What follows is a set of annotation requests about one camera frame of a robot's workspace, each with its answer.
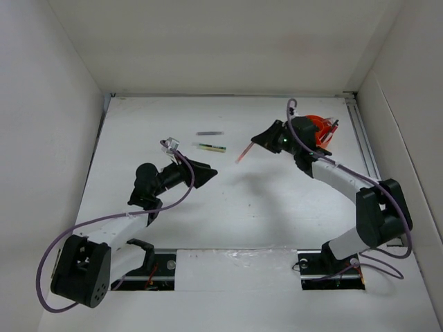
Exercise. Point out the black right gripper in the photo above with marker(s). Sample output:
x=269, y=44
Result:
x=267, y=138

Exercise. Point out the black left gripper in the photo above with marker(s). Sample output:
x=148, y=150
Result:
x=202, y=172

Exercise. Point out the brown marker pen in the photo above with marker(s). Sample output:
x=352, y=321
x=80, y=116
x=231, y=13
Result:
x=242, y=155

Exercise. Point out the grey purple pen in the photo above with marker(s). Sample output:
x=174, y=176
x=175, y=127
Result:
x=209, y=133

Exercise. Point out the white marker red cap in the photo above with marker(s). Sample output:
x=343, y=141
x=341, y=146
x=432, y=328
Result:
x=330, y=131

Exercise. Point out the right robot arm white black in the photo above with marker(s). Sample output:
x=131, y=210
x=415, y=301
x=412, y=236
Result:
x=381, y=210

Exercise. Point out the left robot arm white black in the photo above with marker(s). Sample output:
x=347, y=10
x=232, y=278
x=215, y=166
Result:
x=89, y=264

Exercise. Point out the green yellow highlighter pen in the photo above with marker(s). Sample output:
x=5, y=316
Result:
x=208, y=147

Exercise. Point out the orange round divided container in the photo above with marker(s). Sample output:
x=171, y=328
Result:
x=322, y=129

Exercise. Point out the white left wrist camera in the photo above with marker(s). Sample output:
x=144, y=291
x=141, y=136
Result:
x=169, y=146

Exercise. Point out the aluminium rail right side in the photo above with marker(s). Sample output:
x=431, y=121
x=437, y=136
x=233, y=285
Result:
x=369, y=161

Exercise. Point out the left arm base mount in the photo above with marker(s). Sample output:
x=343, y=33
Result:
x=139, y=266

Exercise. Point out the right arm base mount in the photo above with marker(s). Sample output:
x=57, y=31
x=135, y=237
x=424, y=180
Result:
x=317, y=274

